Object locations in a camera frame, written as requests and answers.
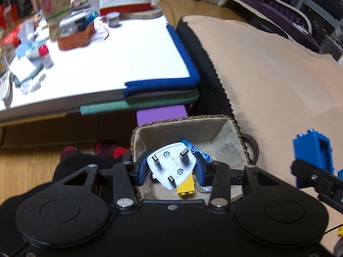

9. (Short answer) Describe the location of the beige blanket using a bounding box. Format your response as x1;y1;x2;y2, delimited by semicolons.
181;16;342;184

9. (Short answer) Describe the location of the small grey jar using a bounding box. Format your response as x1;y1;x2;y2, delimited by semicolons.
106;12;120;28

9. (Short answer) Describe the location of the woven fabric-lined basket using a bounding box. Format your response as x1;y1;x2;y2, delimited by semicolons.
130;114;260;203

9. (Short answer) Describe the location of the blue folded mat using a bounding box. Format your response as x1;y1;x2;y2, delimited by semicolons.
124;24;200;98

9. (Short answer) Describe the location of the yellow toy brick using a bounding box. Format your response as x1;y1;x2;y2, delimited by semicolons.
177;174;195;196

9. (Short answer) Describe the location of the white travel plug adapter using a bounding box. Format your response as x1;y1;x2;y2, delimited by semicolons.
147;142;197;190

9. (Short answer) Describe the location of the brown leather organizer tray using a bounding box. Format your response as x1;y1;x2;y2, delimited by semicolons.
57;22;95;51

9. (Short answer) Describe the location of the cardboard box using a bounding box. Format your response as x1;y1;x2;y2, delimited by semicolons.
34;0;71;23

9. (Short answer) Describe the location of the green folded mat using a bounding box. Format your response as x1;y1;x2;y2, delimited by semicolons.
80;89;199;116

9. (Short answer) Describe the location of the purple sofa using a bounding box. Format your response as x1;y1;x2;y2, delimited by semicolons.
218;0;342;60

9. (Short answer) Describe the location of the blue mint bottle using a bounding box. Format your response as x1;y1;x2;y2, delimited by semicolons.
181;139;211;162

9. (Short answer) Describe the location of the round metal tin lid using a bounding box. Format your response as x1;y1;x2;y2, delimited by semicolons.
195;185;212;193

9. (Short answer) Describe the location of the yellow square frame toy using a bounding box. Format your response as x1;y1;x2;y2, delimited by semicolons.
337;226;343;237

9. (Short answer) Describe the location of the purple box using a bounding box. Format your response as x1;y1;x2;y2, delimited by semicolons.
137;105;188;127

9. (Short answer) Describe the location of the red-capped white bottle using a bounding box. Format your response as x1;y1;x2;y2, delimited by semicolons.
38;44;53;69

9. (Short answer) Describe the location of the blue toy brick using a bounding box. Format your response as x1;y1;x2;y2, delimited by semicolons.
291;129;334;189

